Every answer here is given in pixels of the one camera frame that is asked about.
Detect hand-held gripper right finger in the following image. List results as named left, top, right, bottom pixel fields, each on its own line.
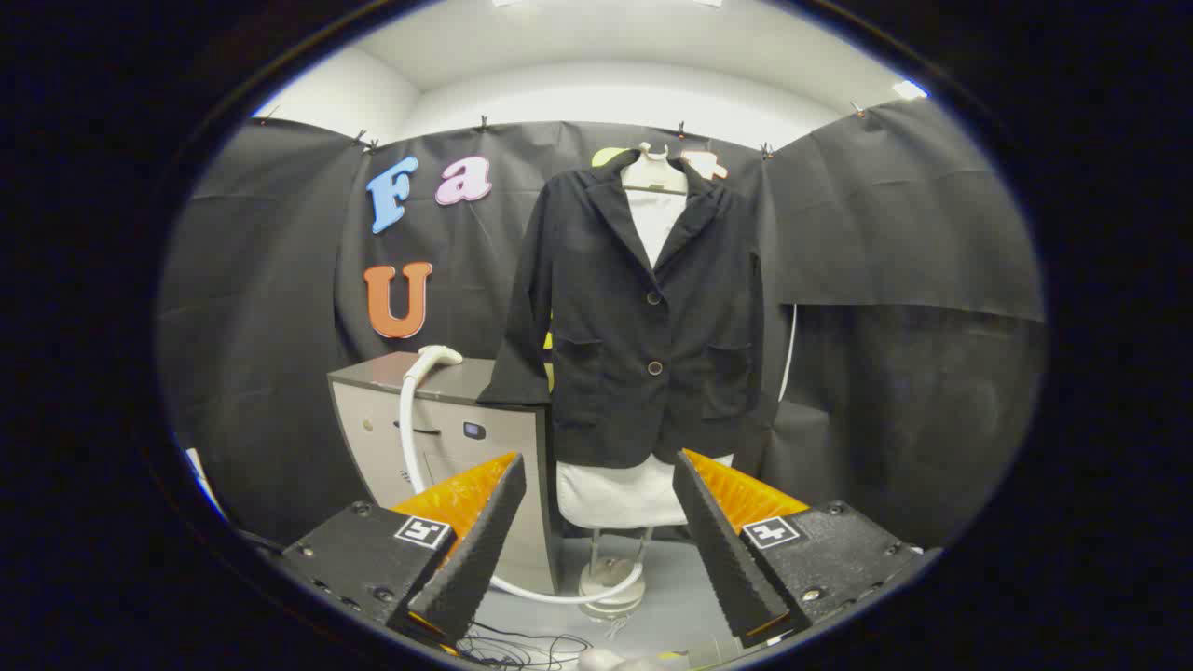
left=671, top=449, right=942, bottom=650

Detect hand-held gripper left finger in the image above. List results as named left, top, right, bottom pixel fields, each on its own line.
left=278, top=452, right=528, bottom=653

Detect garment steamer base with poles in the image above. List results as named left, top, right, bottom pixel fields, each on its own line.
left=578, top=527, right=648, bottom=622

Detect black suit jacket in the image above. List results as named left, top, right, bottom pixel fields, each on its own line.
left=476, top=149, right=767, bottom=470

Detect grey metal cabinet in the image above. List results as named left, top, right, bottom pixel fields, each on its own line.
left=327, top=351, right=560, bottom=596

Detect black backdrop cloth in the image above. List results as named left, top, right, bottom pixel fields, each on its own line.
left=157, top=96, right=1047, bottom=551

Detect white plastic hanger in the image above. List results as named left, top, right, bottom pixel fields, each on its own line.
left=619, top=142, right=691, bottom=197

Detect thin black floor cables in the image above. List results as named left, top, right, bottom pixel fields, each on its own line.
left=457, top=623, right=594, bottom=668

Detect white hanging cord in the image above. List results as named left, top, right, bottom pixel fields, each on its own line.
left=779, top=303, right=800, bottom=403

